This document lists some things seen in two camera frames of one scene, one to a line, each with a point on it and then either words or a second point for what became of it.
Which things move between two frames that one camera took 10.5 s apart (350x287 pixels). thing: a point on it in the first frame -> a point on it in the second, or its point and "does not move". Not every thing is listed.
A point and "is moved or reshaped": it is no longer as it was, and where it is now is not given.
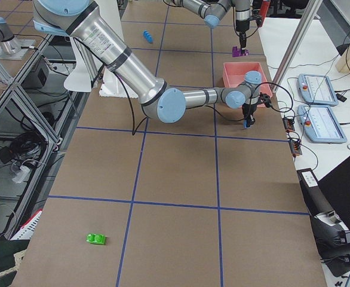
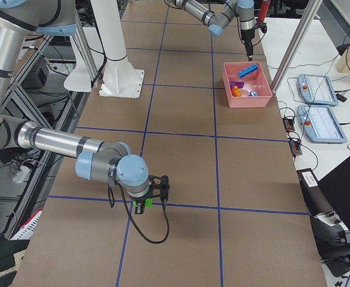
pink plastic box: (233, 73) does not move
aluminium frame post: (309, 17) does not move
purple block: (238, 52) is moved or reshaped
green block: (96, 238) -> (148, 202)
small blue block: (245, 124) is moved or reshaped
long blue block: (148, 36) -> (247, 70)
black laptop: (337, 206) does not move
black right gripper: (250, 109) -> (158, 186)
